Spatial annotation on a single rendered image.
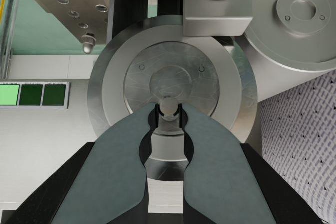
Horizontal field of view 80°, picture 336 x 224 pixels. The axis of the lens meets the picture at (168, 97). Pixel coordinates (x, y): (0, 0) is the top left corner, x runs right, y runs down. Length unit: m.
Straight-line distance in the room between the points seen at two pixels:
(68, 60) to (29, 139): 2.88
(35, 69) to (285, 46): 3.56
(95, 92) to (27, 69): 3.54
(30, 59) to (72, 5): 3.29
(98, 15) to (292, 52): 0.39
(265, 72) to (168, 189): 0.37
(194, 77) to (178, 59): 0.02
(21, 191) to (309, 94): 0.61
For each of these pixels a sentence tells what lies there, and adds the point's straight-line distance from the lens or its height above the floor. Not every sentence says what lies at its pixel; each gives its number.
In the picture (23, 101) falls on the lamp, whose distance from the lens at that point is 0.62.
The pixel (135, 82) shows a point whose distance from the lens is 0.16.
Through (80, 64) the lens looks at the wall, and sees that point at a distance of 3.33.
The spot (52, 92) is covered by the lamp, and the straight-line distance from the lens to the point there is 0.59.
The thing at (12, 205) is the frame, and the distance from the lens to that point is 0.64.
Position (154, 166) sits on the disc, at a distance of 0.17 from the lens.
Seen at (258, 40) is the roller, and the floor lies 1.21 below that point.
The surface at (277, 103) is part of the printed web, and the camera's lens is 0.39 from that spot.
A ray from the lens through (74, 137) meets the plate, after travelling 0.55.
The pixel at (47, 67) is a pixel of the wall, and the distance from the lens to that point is 3.56.
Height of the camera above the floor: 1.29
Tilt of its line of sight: 11 degrees down
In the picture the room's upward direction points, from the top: 180 degrees counter-clockwise
